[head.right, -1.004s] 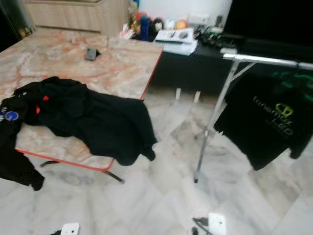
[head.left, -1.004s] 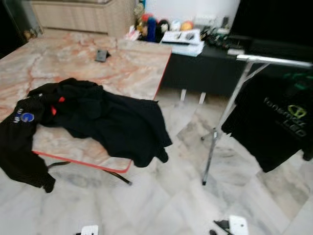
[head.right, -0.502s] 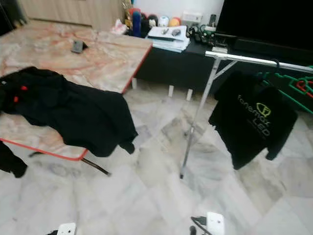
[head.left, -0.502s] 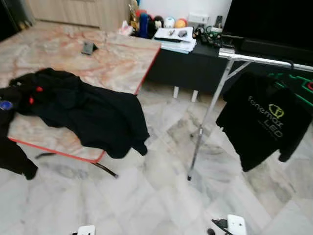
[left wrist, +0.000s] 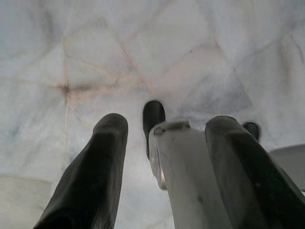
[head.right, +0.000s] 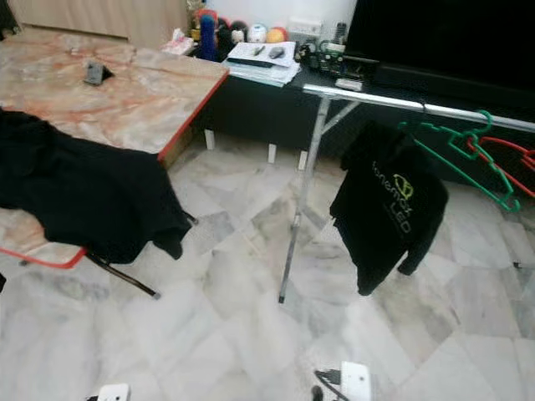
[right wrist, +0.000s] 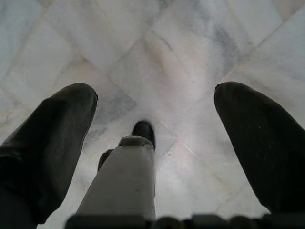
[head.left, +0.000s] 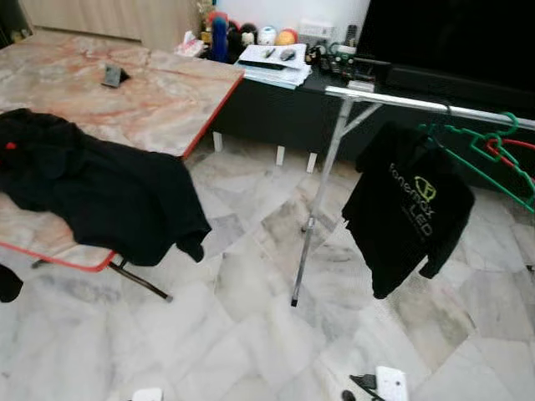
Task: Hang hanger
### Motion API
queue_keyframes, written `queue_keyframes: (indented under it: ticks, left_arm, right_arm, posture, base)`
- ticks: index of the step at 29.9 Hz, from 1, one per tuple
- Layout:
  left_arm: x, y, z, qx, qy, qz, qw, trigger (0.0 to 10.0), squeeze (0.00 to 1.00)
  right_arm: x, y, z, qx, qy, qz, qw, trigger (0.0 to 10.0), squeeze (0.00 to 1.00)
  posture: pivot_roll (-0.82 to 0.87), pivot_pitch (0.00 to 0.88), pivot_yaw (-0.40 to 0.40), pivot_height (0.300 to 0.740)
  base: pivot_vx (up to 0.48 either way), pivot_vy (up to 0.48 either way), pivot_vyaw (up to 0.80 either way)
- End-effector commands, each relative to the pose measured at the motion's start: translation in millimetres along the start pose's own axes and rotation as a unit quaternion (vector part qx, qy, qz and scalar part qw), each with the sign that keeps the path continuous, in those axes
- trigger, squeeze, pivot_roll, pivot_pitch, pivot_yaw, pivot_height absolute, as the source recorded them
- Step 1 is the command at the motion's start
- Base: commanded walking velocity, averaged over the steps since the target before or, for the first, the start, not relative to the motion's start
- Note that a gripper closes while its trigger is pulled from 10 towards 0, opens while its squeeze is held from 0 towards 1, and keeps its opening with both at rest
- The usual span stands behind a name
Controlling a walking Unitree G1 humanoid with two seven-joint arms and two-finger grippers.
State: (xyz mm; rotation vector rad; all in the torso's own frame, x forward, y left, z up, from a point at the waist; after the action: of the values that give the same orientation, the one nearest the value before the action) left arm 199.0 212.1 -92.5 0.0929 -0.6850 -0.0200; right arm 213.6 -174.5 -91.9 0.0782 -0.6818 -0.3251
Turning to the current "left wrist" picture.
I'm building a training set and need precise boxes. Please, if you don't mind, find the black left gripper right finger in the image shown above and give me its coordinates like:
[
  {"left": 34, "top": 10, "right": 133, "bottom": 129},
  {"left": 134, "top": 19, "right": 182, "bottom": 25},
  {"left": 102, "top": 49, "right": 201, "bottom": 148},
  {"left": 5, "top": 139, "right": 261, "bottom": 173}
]
[{"left": 205, "top": 115, "right": 305, "bottom": 229}]

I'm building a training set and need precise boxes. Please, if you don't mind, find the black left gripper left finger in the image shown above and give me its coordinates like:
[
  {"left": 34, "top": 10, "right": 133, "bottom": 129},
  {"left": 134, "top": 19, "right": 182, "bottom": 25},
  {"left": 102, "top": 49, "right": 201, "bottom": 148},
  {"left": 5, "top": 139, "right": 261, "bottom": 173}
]
[{"left": 33, "top": 113, "right": 129, "bottom": 229}]

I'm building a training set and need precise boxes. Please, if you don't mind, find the silver robot left leg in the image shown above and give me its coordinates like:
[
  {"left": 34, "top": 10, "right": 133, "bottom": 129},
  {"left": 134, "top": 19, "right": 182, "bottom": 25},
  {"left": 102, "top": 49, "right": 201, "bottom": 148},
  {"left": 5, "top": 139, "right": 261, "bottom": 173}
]
[{"left": 142, "top": 100, "right": 234, "bottom": 229}]

